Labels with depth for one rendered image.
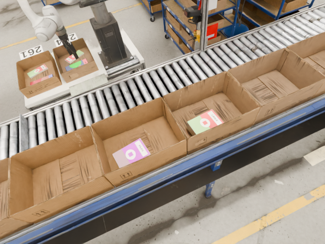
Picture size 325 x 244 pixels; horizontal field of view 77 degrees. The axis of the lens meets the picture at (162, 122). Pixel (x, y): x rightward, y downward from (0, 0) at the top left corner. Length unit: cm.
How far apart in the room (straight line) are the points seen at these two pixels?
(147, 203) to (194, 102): 66
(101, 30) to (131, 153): 100
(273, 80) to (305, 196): 109
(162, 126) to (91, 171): 45
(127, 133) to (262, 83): 88
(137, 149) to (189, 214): 100
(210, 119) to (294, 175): 125
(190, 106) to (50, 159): 83
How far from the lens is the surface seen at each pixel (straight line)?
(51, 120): 167
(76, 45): 214
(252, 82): 142
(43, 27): 174
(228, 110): 124
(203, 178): 131
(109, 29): 171
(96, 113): 153
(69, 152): 124
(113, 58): 183
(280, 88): 143
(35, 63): 220
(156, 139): 113
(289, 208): 207
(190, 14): 167
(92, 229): 136
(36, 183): 127
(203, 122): 109
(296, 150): 231
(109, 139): 120
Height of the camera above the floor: 186
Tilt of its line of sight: 55 degrees down
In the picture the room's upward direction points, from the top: 11 degrees counter-clockwise
